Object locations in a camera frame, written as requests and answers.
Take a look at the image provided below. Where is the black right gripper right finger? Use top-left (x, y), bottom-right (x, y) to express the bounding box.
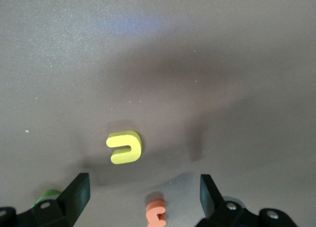
top-left (195, 174), bottom-right (299, 227)

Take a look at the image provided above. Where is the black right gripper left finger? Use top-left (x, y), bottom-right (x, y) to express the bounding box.
top-left (0, 172), bottom-right (91, 227)

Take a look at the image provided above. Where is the orange foam letter t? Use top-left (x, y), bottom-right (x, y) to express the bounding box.
top-left (145, 199), bottom-right (165, 227)

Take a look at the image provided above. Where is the green foam letter n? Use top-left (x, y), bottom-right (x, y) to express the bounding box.
top-left (33, 189), bottom-right (62, 209)

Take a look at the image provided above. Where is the brown table cover sheet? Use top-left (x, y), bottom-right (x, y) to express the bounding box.
top-left (0, 0), bottom-right (316, 227)

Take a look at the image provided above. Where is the yellow foam letter u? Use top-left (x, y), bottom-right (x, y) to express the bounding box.
top-left (106, 130), bottom-right (143, 165)

